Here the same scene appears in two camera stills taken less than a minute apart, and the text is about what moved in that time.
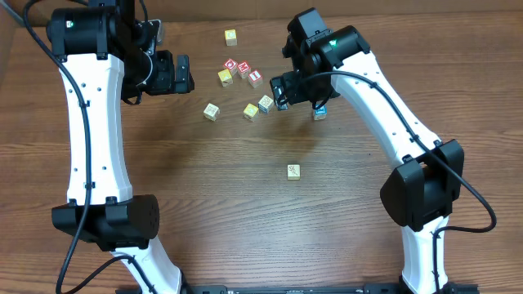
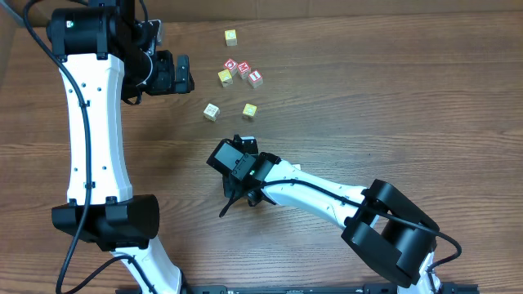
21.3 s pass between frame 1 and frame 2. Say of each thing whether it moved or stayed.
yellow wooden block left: stayed
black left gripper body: stayed
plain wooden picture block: stayed
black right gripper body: moved
